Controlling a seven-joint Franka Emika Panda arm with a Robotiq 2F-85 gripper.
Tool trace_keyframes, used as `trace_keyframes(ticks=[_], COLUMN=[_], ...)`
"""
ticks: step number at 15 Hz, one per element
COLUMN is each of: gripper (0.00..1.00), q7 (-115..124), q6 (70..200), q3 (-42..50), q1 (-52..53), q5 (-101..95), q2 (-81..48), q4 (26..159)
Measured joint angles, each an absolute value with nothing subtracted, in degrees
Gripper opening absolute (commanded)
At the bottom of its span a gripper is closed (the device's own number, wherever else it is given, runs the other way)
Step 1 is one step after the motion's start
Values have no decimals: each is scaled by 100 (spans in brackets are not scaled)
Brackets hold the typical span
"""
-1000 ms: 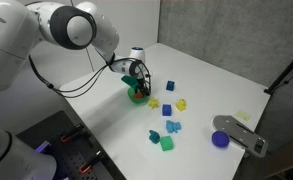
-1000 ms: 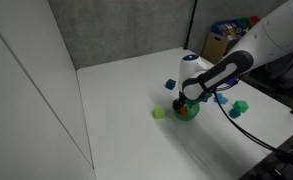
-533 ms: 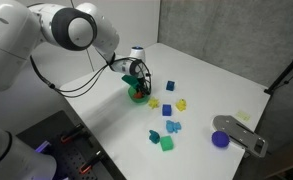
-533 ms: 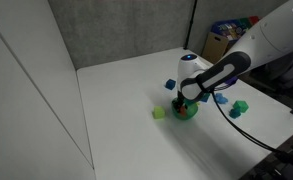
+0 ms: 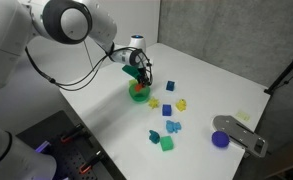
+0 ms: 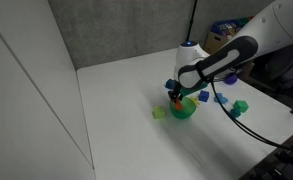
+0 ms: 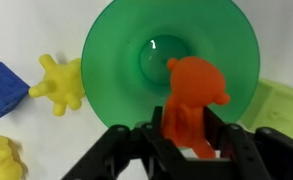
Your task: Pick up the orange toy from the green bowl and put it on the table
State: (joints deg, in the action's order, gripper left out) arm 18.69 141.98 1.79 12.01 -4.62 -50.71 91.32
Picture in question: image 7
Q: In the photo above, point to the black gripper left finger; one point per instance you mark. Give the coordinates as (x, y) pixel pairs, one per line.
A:
(136, 153)

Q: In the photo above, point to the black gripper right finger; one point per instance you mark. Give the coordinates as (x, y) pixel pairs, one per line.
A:
(259, 156)

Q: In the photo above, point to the orange toy figure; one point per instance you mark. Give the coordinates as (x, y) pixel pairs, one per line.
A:
(194, 86)

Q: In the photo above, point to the light green toy cube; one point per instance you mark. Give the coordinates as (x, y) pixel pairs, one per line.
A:
(276, 110)

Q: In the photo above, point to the green plastic bowl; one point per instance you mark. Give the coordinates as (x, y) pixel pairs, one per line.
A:
(119, 76)

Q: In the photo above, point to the yellow spiky toy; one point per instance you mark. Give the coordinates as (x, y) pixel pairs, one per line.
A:
(61, 85)

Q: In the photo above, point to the yellow toy bear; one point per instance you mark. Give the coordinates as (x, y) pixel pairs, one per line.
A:
(1, 160)

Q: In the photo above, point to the blue toy cube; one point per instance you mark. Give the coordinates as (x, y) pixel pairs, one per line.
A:
(1, 91)

